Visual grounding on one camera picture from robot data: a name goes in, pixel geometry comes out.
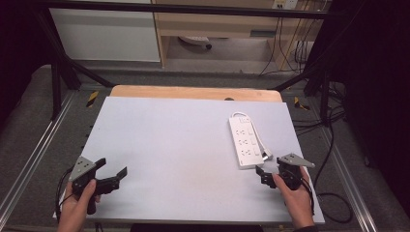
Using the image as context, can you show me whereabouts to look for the white table board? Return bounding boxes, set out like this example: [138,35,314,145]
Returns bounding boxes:
[52,96,326,225]

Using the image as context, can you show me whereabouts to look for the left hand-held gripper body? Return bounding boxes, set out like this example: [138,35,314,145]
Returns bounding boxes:
[68,156,121,216]

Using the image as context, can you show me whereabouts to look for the black curtain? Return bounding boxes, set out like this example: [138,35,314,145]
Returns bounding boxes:
[0,0,54,127]
[317,0,410,214]

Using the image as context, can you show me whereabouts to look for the black metal frame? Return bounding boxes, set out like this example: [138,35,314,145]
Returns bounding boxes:
[32,0,351,122]

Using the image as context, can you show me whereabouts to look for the white object under desk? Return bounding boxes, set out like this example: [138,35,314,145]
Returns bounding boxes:
[178,35,214,50]

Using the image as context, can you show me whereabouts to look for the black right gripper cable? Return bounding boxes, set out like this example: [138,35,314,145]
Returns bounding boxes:
[299,124,355,224]

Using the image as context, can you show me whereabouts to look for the white power strip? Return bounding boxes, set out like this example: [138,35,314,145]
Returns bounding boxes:
[228,115,266,170]

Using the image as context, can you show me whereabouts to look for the white wall socket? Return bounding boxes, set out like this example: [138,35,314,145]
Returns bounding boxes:
[271,0,300,11]

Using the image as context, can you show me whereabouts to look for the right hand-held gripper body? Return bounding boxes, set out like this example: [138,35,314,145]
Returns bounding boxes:
[276,152,316,191]

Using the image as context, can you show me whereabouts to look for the person's right hand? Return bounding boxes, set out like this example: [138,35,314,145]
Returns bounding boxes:
[272,166,315,230]

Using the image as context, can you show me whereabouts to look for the person's left hand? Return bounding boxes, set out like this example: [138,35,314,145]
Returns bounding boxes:
[57,178,102,232]

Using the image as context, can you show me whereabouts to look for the yellow black tape marker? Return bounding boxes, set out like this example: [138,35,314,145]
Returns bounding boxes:
[85,90,100,109]
[293,96,311,111]

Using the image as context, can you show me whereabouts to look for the black hanging cables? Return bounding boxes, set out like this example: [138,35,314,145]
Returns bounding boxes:
[258,9,323,77]

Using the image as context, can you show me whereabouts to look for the aluminium floor rail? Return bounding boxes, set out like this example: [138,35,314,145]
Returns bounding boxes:
[0,92,77,221]
[320,127,379,232]

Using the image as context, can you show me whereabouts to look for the white power strip cable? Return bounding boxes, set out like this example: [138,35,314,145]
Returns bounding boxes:
[230,111,274,162]

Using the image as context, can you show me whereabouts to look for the wooden table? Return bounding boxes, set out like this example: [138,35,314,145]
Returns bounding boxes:
[108,84,284,103]

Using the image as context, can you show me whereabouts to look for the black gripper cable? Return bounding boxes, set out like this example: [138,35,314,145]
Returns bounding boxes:
[299,124,355,224]
[54,165,75,224]

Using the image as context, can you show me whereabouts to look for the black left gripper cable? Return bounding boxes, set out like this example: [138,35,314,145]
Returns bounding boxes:
[54,165,75,224]

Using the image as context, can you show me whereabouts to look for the white cabinet panel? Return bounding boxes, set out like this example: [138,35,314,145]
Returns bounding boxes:
[48,7,161,63]

